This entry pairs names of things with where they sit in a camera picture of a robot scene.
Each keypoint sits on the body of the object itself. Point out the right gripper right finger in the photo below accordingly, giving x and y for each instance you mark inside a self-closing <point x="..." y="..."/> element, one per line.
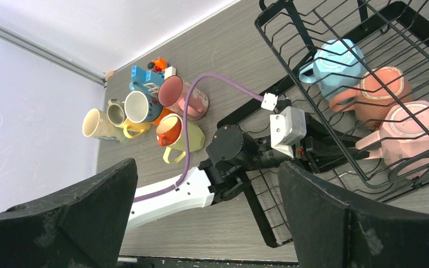
<point x="334" y="227"/>

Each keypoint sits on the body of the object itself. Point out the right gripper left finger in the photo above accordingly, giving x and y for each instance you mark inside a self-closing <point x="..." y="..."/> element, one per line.
<point x="82" y="225"/>

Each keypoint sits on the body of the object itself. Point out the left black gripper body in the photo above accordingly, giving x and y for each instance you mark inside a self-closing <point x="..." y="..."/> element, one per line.
<point x="317" y="151"/>

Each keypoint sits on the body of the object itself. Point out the salmon pink mug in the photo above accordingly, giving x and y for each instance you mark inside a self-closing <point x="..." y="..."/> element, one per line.
<point x="374" y="96"/>

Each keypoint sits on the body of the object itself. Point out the light pink mug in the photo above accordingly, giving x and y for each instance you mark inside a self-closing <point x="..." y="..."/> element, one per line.
<point x="401" y="138"/>

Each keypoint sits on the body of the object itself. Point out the cream patterned mug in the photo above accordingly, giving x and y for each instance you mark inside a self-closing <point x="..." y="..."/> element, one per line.
<point x="97" y="125"/>

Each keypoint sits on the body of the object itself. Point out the yellow mug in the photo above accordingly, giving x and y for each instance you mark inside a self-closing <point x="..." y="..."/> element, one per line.
<point x="132" y="130"/>

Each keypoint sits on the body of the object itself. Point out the lime green mug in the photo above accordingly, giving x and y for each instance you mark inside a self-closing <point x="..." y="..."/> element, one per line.
<point x="192" y="133"/>

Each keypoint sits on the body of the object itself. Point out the small orange cup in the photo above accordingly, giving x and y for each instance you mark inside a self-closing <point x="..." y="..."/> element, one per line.
<point x="168" y="131"/>

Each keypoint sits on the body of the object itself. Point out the orange mug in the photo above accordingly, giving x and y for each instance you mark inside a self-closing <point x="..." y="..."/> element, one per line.
<point x="163" y="114"/>

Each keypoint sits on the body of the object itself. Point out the small beige cup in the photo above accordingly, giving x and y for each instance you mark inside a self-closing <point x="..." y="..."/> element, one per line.
<point x="116" y="112"/>

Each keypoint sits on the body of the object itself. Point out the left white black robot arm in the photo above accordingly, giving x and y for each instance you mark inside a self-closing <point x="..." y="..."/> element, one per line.
<point x="231" y="153"/>

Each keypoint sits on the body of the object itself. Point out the light blue faceted mug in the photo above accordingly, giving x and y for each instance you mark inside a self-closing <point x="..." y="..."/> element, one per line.
<point x="335" y="67"/>

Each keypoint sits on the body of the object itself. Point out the blue white toy house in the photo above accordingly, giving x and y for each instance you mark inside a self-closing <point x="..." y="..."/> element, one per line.
<point x="150" y="80"/>

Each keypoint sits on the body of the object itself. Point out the black wire dish rack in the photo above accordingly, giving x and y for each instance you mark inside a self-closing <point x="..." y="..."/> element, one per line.
<point x="389" y="33"/>

